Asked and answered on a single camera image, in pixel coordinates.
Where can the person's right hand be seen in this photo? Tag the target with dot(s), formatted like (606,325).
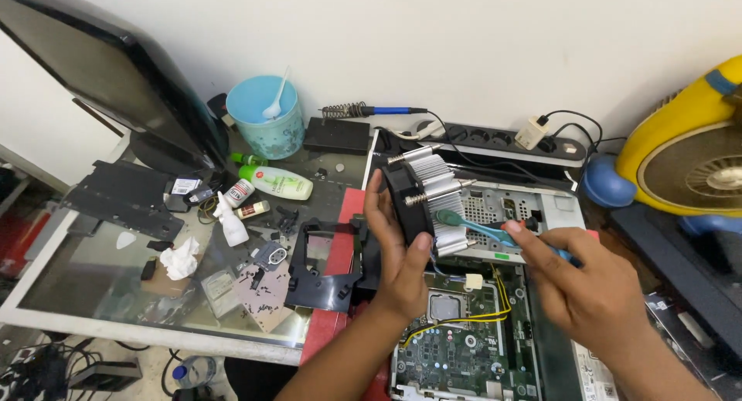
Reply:
(585,285)

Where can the person's left hand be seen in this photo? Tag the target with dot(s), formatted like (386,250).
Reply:
(400,273)

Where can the aluminium heatsink with black fan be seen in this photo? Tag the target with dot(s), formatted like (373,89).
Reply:
(432,186)

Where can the blue green toothbrush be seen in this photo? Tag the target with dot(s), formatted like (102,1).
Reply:
(481,228)

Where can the silver processor chip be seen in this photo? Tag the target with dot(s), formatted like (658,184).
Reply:
(445,307)

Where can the silver metal computer chassis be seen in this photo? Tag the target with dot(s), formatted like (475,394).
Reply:
(556,206)

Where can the white labelled drive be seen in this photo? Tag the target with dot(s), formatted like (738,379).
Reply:
(594,372)

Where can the black plastic fan shroud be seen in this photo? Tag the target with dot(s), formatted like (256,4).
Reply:
(307,285)

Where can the red mat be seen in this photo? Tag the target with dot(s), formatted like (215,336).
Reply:
(324,331)

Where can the blue round blower part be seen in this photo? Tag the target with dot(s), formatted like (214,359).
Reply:
(603,183)

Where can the green computer motherboard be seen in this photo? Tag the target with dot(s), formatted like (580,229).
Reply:
(464,354)

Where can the grey plastic connector piece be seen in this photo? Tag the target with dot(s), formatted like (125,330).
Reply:
(271,255)

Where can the pink sheet with screws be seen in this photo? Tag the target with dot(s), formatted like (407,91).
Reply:
(268,299)

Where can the black rectangular adapter box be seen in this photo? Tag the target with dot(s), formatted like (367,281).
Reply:
(337,135)

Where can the white bottle with green label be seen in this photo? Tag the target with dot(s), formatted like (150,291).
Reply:
(278,182)

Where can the small cream tube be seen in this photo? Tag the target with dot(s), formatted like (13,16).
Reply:
(254,209)

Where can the white plug-in charger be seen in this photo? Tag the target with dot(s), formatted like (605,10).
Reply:
(530,134)

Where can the black power strip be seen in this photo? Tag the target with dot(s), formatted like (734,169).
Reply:
(498,141)

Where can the yellow air blower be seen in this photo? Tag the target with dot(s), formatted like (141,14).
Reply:
(666,140)

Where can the white nozzle squeeze bottle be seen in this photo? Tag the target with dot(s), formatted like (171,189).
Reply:
(232,227)

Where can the white tube with red label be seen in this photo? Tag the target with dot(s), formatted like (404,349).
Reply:
(239,193)

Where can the clear plastic bag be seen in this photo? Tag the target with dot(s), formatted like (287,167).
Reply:
(219,291)

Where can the light blue plastic cup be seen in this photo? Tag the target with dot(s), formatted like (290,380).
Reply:
(269,135)

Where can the small green bottle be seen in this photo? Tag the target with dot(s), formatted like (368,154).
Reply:
(246,158)

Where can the white plastic spoon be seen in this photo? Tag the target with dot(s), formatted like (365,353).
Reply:
(277,102)

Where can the crumpled white tissue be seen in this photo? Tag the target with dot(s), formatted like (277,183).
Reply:
(181,260)

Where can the clear water bottle blue cap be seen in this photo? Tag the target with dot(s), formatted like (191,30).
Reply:
(194,372)

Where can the black part with white label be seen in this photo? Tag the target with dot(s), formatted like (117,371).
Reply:
(185,186)

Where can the brown cardboard piece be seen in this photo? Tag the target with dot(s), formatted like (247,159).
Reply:
(165,286)

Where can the white plastic pick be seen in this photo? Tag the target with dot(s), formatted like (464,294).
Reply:
(125,239)

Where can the black flat monitor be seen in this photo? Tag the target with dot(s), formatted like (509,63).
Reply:
(110,70)

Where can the black metal bracket plate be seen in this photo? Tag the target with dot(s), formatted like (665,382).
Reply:
(124,198)

